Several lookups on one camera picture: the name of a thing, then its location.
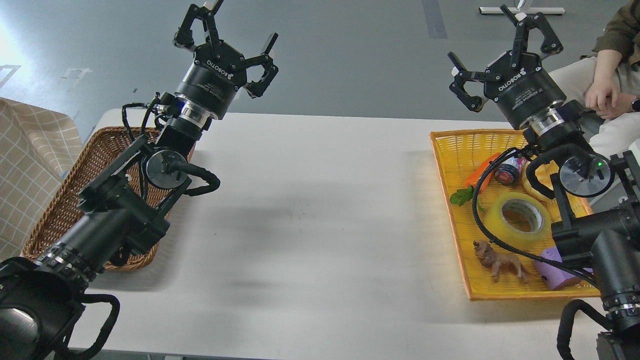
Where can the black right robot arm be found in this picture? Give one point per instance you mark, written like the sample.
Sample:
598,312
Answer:
597,237

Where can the orange toy carrot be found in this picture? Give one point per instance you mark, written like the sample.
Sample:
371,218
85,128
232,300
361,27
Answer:
465,194

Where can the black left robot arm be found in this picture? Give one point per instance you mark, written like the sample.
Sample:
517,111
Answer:
44,304

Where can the brown toy animal figure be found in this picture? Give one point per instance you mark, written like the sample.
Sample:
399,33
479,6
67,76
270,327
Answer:
495,261

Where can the purple foam block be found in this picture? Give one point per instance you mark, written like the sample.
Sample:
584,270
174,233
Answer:
554,278

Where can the white stand base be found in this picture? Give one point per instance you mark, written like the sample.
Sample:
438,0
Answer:
523,6

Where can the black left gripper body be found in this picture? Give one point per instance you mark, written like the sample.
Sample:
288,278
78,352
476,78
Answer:
210,81

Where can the yellow plastic basket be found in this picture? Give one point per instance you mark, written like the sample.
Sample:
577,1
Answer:
457,154

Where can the yellow tape roll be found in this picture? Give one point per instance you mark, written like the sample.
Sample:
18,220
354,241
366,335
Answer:
518,220

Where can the beige checkered cloth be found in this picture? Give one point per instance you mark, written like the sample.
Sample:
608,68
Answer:
37,147

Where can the small drink can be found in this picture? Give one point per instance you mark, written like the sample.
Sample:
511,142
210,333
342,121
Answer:
510,170

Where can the toy bread croissant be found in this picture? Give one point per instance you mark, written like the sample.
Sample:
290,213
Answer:
543,174

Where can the seated person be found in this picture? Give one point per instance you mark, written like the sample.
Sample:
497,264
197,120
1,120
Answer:
608,82

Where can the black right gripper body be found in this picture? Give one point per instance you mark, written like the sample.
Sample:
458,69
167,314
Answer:
523,90

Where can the brown wicker basket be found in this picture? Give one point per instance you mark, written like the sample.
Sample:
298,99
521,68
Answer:
62,213

